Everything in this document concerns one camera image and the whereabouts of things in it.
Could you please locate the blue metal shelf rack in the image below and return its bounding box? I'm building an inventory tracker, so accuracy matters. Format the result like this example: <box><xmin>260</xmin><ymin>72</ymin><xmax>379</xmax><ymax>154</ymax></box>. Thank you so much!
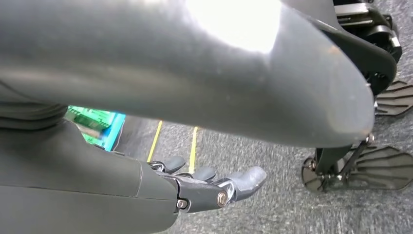
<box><xmin>64</xmin><ymin>105</ymin><xmax>127</xmax><ymax>153</ymax></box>

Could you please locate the green plastic crate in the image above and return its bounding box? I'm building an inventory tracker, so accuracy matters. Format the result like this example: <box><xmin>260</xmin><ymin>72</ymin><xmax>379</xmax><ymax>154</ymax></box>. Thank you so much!
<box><xmin>64</xmin><ymin>105</ymin><xmax>117</xmax><ymax>146</ymax></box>

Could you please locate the black robot leg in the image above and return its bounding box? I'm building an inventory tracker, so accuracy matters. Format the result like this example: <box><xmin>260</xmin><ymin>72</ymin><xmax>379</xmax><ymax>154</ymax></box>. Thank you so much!
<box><xmin>281</xmin><ymin>0</ymin><xmax>403</xmax><ymax>96</ymax></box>
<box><xmin>314</xmin><ymin>134</ymin><xmax>375</xmax><ymax>181</ymax></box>

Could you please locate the black robot foot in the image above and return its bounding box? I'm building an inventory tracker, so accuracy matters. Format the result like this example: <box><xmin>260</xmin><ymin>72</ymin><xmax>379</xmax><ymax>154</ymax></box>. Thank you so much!
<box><xmin>375</xmin><ymin>80</ymin><xmax>413</xmax><ymax>117</ymax></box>
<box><xmin>301</xmin><ymin>146</ymin><xmax>413</xmax><ymax>194</ymax></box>

